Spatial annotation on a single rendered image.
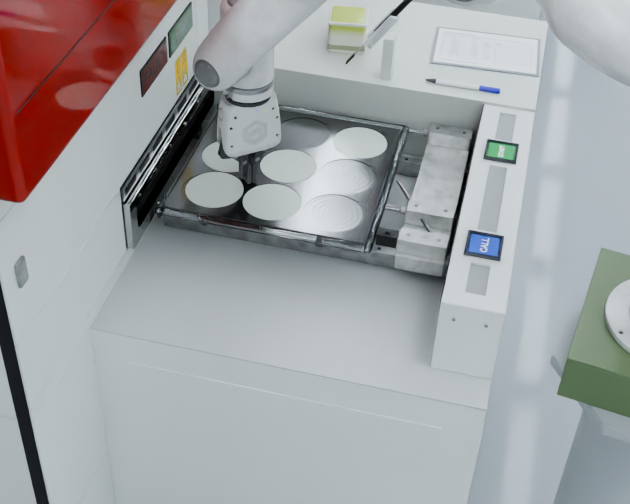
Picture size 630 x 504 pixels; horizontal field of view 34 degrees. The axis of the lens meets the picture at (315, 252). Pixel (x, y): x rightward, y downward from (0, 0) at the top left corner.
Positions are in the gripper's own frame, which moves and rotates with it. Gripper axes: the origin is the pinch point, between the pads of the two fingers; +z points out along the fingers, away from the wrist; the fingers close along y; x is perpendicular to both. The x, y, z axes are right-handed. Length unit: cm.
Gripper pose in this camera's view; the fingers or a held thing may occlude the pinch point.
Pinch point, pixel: (248, 169)
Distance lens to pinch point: 177.4
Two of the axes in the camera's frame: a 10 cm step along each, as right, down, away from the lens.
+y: 8.9, -2.7, 3.7
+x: -4.6, -5.9, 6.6
